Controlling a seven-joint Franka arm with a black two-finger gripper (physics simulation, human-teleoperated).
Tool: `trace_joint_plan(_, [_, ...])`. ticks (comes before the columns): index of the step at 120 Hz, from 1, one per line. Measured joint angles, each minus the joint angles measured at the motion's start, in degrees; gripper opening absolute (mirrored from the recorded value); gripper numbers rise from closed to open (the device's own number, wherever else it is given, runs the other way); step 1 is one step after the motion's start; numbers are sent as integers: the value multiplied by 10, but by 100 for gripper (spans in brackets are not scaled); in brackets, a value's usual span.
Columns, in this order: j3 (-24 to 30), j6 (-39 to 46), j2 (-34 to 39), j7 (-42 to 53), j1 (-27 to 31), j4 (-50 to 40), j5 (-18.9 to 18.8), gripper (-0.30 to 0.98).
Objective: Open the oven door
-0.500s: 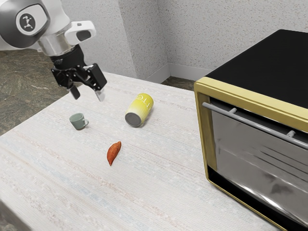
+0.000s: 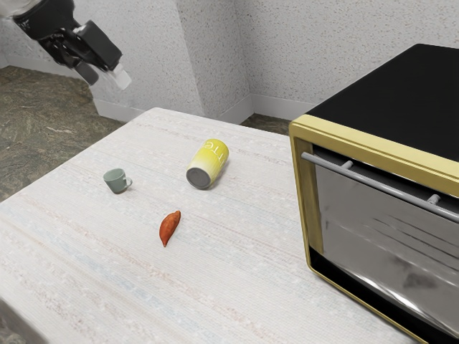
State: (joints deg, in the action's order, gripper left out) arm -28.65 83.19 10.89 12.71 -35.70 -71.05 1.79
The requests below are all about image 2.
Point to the yellow can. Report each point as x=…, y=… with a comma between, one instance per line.
x=208, y=163

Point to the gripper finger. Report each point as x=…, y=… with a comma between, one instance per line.
x=86, y=71
x=98, y=48

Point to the orange sweet potato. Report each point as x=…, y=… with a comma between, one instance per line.
x=169, y=226

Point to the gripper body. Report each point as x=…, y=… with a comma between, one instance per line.
x=46, y=19

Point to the black oven with yellow frame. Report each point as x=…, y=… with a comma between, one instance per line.
x=387, y=179

